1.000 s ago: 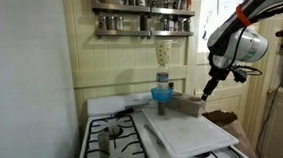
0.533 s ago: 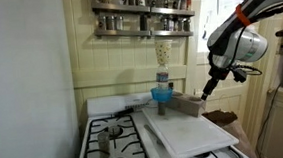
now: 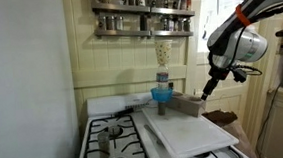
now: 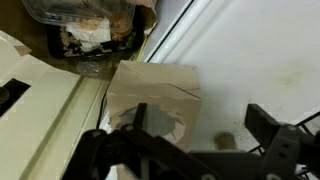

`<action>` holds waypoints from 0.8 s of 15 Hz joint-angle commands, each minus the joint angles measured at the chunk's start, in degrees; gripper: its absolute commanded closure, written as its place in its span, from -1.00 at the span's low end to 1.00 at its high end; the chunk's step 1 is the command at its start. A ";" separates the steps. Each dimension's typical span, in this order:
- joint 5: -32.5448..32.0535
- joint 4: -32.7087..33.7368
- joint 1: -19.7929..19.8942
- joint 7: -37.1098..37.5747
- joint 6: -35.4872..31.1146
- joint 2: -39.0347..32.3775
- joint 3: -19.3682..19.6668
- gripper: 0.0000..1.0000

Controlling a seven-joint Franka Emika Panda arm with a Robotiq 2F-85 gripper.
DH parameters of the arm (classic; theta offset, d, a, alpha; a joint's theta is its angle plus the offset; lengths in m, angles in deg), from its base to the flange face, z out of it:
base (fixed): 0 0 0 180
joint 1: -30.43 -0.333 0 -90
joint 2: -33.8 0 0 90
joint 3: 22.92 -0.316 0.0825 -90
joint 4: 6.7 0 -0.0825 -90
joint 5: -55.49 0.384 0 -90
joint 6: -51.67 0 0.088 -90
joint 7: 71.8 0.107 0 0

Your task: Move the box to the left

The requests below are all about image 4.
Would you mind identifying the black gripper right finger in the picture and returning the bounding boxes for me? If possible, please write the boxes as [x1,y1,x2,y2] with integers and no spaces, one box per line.
[244,103,320,180]

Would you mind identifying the clear-lid plastic food container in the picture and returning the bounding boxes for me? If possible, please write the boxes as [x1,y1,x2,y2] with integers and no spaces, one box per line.
[20,0,146,60]

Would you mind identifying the brown paper takeout box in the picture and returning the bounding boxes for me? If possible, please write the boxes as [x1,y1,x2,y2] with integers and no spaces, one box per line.
[105,59,203,152]

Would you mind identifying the small grey cup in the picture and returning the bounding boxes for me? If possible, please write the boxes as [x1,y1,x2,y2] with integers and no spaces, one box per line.
[214,132,238,152]

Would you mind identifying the white stove with black grates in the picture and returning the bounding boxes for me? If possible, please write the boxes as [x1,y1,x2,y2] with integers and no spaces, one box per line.
[248,110,320,180]

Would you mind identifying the yellow cable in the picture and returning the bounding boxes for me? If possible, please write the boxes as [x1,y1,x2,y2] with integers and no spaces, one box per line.
[134,33,149,63]

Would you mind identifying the cream panelled door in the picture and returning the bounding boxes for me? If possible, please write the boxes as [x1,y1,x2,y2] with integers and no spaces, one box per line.
[0,29,113,180]

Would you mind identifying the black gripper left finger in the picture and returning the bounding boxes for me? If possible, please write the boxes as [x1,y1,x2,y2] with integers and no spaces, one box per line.
[61,102,214,180]

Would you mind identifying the white plastic cutting board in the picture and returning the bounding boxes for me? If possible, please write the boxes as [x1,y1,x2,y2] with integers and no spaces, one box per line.
[143,0,320,153]

